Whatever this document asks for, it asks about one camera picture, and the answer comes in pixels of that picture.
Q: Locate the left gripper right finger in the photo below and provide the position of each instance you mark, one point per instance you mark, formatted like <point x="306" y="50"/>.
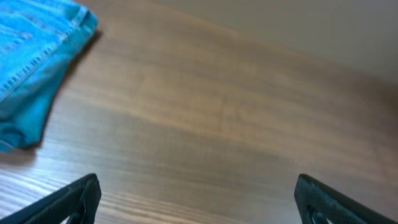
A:
<point x="319" y="203"/>

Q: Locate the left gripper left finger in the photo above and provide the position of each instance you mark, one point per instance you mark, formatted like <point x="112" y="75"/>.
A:
<point x="76" y="202"/>

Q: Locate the light blue denim jeans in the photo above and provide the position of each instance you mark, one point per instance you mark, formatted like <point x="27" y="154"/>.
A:
<point x="39" y="40"/>

